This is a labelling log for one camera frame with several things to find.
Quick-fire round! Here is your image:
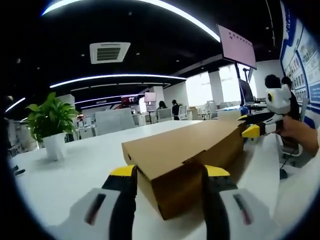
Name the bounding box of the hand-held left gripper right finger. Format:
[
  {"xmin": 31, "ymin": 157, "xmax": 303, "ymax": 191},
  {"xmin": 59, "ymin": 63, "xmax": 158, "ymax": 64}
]
[{"xmin": 201, "ymin": 164, "xmax": 279, "ymax": 240}]

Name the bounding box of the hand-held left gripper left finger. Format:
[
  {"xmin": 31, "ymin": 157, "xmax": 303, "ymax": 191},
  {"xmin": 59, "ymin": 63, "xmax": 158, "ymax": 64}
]
[{"xmin": 47, "ymin": 164, "xmax": 139, "ymax": 240}]

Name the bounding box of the brown cardboard shoe box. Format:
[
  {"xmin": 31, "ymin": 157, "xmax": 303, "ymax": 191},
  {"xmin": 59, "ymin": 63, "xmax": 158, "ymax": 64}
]
[{"xmin": 121, "ymin": 119, "xmax": 247, "ymax": 221}]

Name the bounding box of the person's right hand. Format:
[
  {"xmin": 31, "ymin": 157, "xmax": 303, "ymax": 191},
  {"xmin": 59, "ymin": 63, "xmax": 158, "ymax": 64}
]
[{"xmin": 276, "ymin": 116, "xmax": 309, "ymax": 144}]

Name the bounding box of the dark laptop screen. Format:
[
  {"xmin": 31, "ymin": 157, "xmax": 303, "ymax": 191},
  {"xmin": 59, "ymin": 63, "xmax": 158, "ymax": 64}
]
[{"xmin": 237, "ymin": 78, "xmax": 255, "ymax": 103}]

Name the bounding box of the white office chair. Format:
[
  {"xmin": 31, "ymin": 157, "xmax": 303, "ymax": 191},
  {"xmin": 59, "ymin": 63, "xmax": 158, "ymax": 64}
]
[
  {"xmin": 157, "ymin": 107, "xmax": 173, "ymax": 123},
  {"xmin": 279, "ymin": 139, "xmax": 304, "ymax": 165},
  {"xmin": 178, "ymin": 104, "xmax": 188, "ymax": 121}
]

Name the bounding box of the black monitor stand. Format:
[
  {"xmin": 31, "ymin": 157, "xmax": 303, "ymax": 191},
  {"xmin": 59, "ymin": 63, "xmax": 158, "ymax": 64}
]
[{"xmin": 234, "ymin": 62, "xmax": 247, "ymax": 108}]

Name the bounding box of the large pink screen monitor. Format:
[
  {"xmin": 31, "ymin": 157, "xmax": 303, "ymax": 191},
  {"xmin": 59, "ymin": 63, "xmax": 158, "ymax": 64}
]
[{"xmin": 216, "ymin": 24, "xmax": 258, "ymax": 70}]

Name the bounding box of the operator in white shirt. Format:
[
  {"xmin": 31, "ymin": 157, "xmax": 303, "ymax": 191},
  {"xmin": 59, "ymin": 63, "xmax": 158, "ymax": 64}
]
[{"xmin": 273, "ymin": 153, "xmax": 320, "ymax": 226}]

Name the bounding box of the grey desk partition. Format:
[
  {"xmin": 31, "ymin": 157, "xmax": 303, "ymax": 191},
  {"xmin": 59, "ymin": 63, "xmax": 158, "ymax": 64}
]
[{"xmin": 94, "ymin": 107, "xmax": 135, "ymax": 137}]

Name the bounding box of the small black clip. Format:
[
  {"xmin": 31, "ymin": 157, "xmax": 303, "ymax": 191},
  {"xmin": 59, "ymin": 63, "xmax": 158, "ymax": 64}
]
[{"xmin": 11, "ymin": 165, "xmax": 26, "ymax": 176}]

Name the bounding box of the green plant in white pot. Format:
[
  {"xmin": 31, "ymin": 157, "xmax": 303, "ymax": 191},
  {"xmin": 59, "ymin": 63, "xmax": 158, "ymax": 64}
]
[{"xmin": 25, "ymin": 91, "xmax": 80, "ymax": 162}]

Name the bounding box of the small pink screen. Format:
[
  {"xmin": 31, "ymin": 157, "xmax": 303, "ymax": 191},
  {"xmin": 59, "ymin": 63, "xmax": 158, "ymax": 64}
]
[{"xmin": 144, "ymin": 91, "xmax": 157, "ymax": 103}]

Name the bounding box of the thin ceiling light strip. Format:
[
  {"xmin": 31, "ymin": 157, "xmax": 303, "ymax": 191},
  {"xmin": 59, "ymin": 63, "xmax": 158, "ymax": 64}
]
[{"xmin": 49, "ymin": 73, "xmax": 187, "ymax": 89}]

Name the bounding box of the long curved ceiling light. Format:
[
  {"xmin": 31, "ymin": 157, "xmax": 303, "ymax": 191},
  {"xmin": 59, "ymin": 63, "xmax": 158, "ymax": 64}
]
[{"xmin": 41, "ymin": 0, "xmax": 221, "ymax": 43}]

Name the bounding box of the white ceiling air vent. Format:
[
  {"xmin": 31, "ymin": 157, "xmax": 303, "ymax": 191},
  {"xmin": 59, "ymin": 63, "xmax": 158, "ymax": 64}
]
[{"xmin": 89, "ymin": 41, "xmax": 132, "ymax": 65}]

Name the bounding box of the blue wall poster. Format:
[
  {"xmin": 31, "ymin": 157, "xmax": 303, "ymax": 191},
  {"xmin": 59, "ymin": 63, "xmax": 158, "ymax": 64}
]
[{"xmin": 279, "ymin": 0, "xmax": 320, "ymax": 126}]

